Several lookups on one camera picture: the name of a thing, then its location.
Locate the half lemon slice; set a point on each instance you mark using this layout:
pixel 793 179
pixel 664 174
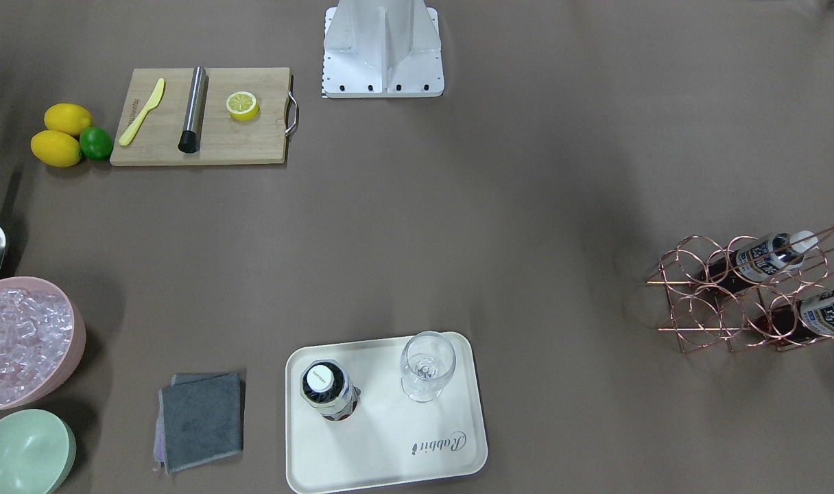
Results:
pixel 242 106

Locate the yellow lemon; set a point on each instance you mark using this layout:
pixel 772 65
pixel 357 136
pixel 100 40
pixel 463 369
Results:
pixel 56 148
pixel 69 118

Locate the grey folded cloth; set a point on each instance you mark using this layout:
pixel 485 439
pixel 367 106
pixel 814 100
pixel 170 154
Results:
pixel 200 420

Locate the cream rabbit tray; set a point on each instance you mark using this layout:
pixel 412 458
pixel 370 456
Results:
pixel 389 439

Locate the green lime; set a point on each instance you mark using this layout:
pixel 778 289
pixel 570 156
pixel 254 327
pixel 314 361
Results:
pixel 96 144

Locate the tea bottle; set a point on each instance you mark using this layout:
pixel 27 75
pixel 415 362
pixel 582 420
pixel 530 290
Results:
pixel 328 389
pixel 759 261
pixel 801 321

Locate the pink bowl of ice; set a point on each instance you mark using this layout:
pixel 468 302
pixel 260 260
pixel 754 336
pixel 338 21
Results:
pixel 42 339

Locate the wooden cutting board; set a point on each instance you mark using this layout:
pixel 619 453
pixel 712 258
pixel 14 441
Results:
pixel 223 141

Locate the green bowl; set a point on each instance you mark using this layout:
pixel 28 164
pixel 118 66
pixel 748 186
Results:
pixel 37 452

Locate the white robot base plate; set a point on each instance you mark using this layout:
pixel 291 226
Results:
pixel 382 49

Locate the clear wine glass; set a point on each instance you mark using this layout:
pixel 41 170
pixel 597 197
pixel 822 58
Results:
pixel 428 362

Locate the copper wire bottle basket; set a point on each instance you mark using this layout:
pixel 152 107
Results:
pixel 701 316

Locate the steel cylinder muddler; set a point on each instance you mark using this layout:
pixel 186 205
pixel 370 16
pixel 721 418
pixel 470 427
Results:
pixel 190 137

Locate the yellow plastic knife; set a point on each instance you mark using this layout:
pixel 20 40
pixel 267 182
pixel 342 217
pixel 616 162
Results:
pixel 152 102

